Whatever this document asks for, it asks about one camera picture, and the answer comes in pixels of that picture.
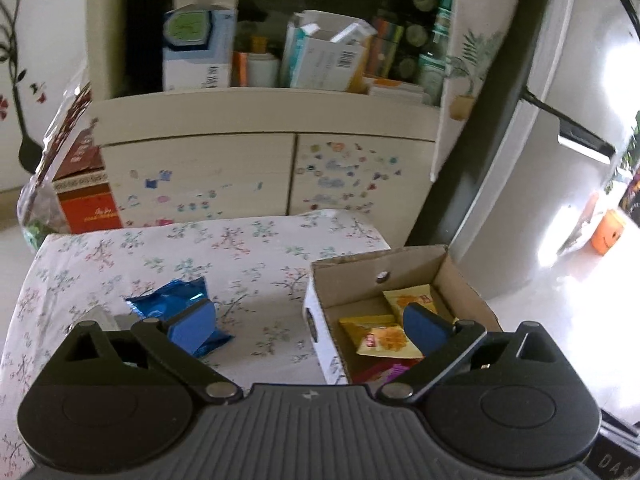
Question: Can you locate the grey refrigerator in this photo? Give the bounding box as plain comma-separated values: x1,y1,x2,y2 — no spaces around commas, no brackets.
409,0,640,302

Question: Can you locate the brown cardboard box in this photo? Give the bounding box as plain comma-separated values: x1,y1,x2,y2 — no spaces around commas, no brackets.
302,244,506,387

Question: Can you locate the purple snack packet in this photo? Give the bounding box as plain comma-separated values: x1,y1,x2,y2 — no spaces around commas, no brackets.
382,360,417,384

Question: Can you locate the white and blue carton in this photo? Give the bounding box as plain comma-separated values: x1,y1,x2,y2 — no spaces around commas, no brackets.
161,0,244,92

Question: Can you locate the cream cabinet with stickers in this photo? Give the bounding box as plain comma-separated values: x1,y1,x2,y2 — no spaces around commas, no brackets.
85,0,537,232

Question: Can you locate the small orange box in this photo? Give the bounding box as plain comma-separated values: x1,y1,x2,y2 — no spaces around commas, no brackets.
232,50,251,87

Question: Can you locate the blue snack packet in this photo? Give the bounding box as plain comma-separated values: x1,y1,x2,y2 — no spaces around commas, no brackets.
125,276,236,358

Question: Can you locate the yellow waffle snack packet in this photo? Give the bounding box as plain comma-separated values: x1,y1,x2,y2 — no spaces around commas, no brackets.
356,324,426,359
338,314,397,347
382,284,442,328

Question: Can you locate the clear plastic bag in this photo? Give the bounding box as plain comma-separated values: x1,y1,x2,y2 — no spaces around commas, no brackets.
15,80,101,252

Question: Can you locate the orange smiling pot magnet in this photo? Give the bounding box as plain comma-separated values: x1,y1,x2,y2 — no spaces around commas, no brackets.
590,209,628,256

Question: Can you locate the floral tablecloth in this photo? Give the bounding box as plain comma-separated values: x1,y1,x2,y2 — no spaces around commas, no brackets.
0,208,393,480

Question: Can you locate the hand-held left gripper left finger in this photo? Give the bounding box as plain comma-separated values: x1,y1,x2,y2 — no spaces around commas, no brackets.
52,299,240,406

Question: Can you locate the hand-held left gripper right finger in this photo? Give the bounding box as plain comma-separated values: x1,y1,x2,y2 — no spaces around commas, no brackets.
376,301,562,405

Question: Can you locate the red snack packet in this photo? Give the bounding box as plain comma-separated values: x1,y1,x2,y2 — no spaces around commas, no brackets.
350,358,396,386

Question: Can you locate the open white box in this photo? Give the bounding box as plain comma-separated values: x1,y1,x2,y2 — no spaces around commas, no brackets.
280,9,377,94

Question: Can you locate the white plastic bottle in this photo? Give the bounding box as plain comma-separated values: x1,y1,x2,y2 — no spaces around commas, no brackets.
247,54,281,89

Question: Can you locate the red paper box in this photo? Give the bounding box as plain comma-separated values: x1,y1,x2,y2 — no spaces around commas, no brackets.
49,129,124,235

